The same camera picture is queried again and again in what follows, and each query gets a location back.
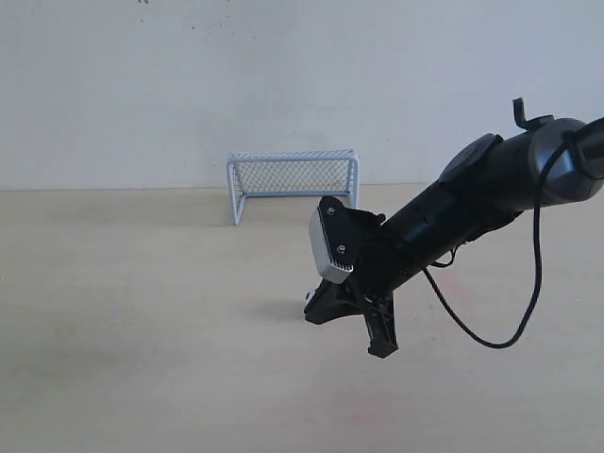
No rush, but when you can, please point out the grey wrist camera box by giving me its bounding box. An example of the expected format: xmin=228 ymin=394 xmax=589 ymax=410
xmin=309 ymin=208 xmax=353 ymax=284

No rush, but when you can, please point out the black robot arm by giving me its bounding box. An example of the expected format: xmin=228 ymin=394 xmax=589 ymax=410
xmin=304 ymin=99 xmax=603 ymax=358

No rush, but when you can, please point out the small white soccer goal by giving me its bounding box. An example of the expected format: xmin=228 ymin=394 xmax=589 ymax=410
xmin=226 ymin=148 xmax=360 ymax=225

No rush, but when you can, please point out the black cable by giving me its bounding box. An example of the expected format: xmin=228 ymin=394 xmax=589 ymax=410
xmin=422 ymin=126 xmax=586 ymax=350

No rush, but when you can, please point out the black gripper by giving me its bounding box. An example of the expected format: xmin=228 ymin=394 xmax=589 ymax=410
xmin=304 ymin=196 xmax=411 ymax=358

